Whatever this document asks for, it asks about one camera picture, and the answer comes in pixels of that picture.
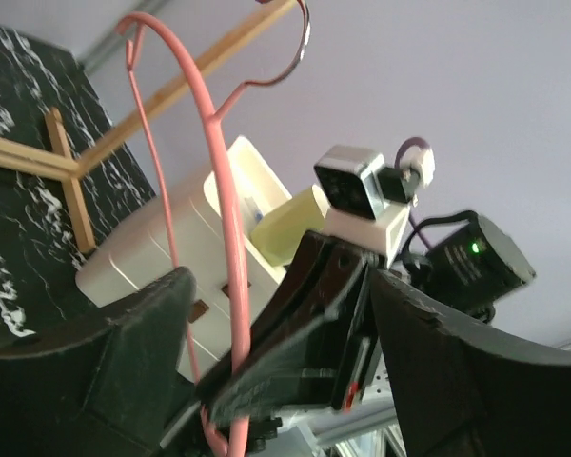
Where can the pink clothes hanger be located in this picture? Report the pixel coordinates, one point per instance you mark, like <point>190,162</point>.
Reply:
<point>211,118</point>

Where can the white drawer organizer box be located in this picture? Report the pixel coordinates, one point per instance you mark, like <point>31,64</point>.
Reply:
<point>137,252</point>

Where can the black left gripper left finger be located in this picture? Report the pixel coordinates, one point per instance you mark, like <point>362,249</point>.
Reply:
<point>100,384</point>

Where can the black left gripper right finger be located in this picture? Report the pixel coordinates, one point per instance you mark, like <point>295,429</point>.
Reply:
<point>463,388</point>

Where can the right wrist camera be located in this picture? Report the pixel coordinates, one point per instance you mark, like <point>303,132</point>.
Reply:
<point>370,201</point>

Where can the green mug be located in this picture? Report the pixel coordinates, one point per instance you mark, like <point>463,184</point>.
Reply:
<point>278,234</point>

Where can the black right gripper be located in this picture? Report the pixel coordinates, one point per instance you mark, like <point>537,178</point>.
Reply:
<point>320,347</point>

